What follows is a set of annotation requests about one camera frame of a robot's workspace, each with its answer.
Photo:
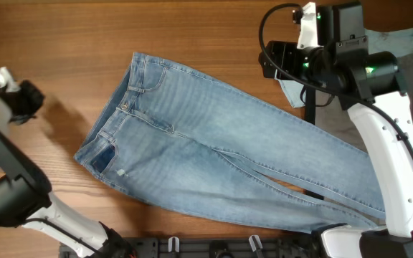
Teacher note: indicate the white rail clip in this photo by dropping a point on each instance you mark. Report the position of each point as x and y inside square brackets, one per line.
[173, 244]
[255, 243]

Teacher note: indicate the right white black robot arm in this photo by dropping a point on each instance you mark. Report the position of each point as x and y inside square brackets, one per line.
[332, 56]

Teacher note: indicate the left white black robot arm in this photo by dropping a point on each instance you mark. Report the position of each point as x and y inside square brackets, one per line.
[26, 196]

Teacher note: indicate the light blue t-shirt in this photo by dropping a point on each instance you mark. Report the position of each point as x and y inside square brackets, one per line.
[399, 43]

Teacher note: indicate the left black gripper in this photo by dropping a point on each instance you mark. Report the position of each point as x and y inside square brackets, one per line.
[37, 99]

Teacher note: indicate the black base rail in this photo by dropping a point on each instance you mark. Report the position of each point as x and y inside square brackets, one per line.
[286, 247]

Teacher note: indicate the light blue denim jeans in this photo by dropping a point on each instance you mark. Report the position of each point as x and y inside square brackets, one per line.
[174, 137]

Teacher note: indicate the left white rail clip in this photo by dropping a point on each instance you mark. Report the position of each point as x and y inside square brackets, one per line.
[173, 244]

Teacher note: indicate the right white rail clip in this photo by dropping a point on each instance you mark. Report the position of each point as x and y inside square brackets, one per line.
[255, 243]

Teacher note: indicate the black garment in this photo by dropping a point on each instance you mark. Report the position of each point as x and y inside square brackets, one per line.
[309, 115]

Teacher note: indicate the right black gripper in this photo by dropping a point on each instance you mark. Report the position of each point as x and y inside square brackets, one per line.
[288, 50]

